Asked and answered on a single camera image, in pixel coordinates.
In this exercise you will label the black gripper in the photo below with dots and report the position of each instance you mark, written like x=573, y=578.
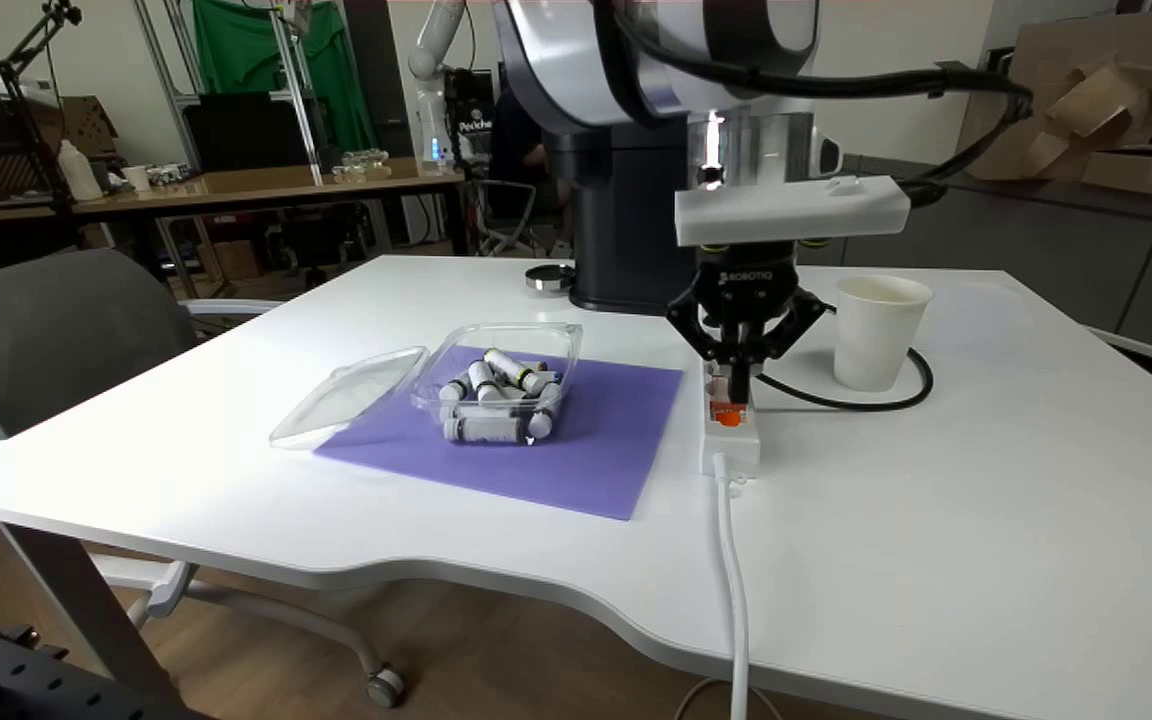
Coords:
x=744, y=273

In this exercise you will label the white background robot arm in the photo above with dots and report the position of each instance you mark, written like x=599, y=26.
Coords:
x=436, y=43

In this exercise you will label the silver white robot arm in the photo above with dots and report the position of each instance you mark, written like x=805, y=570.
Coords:
x=562, y=55

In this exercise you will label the clear plastic container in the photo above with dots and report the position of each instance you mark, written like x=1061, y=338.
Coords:
x=509, y=384

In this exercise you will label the clear container lid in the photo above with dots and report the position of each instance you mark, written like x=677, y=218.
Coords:
x=340, y=395

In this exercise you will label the white paper cup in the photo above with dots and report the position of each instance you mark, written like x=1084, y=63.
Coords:
x=876, y=334

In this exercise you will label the purple mat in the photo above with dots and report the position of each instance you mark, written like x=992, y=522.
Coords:
x=589, y=441

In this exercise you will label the white cylinder black band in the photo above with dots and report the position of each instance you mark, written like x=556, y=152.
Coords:
x=539, y=379
x=483, y=425
x=453, y=391
x=503, y=366
x=539, y=425

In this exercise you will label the grey cabinet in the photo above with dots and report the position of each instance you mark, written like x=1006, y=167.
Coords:
x=1056, y=255

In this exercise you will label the open brown cardboard box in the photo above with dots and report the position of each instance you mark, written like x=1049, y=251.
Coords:
x=1081, y=101

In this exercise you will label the wooden desk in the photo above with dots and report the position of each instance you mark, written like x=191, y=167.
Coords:
x=203, y=185

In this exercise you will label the green cloth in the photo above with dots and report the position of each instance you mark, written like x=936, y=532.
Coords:
x=239, y=55

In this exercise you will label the white plastic bottle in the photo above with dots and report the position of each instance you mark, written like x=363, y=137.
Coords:
x=78, y=168

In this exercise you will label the grey office chair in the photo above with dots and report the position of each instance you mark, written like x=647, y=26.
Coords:
x=56, y=334

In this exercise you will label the grey table leg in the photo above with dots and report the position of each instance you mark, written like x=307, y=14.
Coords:
x=80, y=612

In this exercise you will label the black lamp stand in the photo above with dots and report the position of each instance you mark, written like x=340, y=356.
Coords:
x=38, y=82

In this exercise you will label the black perforated board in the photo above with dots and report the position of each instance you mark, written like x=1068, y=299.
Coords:
x=16, y=683

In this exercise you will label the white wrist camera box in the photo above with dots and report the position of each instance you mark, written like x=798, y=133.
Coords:
x=789, y=204

